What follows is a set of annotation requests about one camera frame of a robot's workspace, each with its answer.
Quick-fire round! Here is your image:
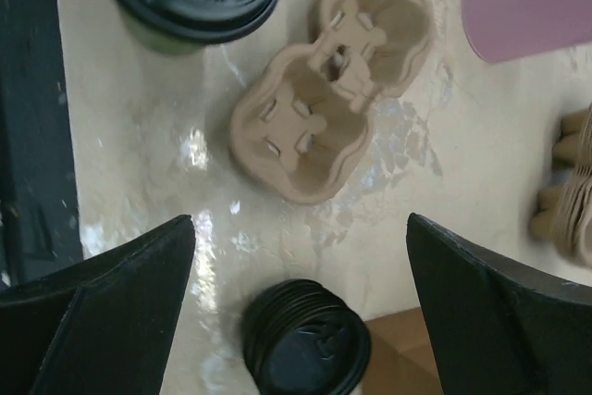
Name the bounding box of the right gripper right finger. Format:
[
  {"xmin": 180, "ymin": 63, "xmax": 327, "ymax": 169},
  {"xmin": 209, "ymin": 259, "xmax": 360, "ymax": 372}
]
[{"xmin": 406, "ymin": 214, "xmax": 591, "ymax": 394}]

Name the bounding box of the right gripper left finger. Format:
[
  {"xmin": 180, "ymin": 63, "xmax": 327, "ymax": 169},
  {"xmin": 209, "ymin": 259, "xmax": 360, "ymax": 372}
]
[{"xmin": 1, "ymin": 215, "xmax": 195, "ymax": 394}]

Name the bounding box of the brown pulp cup carrier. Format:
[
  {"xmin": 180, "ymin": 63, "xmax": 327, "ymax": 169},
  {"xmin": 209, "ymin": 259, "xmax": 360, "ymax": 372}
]
[{"xmin": 229, "ymin": 0, "xmax": 435, "ymax": 205}]

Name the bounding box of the green paper coffee cup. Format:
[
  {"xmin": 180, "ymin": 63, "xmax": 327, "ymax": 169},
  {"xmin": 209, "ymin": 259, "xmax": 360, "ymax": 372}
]
[{"xmin": 121, "ymin": 13, "xmax": 204, "ymax": 56}]

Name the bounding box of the brown paper bag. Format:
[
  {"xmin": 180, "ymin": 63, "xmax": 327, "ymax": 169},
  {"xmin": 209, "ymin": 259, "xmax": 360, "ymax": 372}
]
[{"xmin": 361, "ymin": 307, "xmax": 443, "ymax": 395}]

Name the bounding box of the stack of black lids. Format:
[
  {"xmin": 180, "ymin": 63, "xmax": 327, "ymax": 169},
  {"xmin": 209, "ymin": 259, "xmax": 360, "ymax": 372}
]
[{"xmin": 240, "ymin": 278, "xmax": 372, "ymax": 394}]

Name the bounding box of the pink plastic tumbler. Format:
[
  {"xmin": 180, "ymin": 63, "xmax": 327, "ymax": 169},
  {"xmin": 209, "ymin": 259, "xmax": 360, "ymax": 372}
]
[{"xmin": 462, "ymin": 0, "xmax": 591, "ymax": 63}]

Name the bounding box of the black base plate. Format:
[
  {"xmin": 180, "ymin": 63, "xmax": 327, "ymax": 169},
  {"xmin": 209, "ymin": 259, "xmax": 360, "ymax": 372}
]
[{"xmin": 1, "ymin": 0, "xmax": 83, "ymax": 285}]

